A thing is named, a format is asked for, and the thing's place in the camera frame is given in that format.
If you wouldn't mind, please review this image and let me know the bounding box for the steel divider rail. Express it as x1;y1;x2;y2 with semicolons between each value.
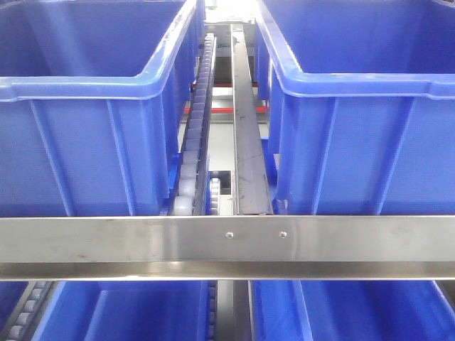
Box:
230;23;273;215

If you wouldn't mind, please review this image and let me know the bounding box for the upper left blue bin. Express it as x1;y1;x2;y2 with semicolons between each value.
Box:
1;1;204;217

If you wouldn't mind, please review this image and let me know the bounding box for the lower roller conveyor track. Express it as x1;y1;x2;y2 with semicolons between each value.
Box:
1;281;55;340

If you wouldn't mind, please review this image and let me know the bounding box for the blue bin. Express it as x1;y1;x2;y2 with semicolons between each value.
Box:
32;281;214;340
257;1;454;215
252;280;454;340
1;1;204;217

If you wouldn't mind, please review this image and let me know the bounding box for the stainless steel shelf rack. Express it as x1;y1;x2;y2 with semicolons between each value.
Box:
1;215;454;280

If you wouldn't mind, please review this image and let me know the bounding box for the lower left blue bin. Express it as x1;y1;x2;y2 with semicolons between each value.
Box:
32;281;214;340

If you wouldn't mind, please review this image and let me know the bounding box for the grey roller conveyor track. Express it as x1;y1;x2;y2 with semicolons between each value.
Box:
169;33;216;216

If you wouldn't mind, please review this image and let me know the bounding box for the upper right blue bin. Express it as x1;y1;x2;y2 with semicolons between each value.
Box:
257;1;454;215

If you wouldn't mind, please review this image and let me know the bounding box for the lower right blue bin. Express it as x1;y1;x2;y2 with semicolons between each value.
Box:
252;280;454;340

